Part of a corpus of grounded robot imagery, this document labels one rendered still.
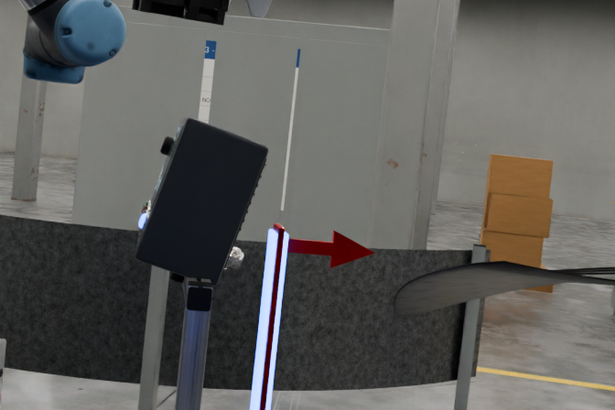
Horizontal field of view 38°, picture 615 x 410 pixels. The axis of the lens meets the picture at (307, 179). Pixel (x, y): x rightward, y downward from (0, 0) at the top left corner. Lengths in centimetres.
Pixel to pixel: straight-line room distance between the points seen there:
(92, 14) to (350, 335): 169
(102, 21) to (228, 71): 582
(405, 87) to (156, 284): 280
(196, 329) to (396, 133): 385
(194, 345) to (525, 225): 770
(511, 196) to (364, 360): 621
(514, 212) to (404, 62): 401
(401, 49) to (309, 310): 266
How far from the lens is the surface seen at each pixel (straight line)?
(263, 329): 57
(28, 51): 117
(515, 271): 52
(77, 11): 101
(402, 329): 264
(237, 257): 118
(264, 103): 675
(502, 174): 868
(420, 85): 490
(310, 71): 671
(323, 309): 249
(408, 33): 493
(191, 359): 112
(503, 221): 871
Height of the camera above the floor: 125
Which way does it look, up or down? 3 degrees down
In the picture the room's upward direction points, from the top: 6 degrees clockwise
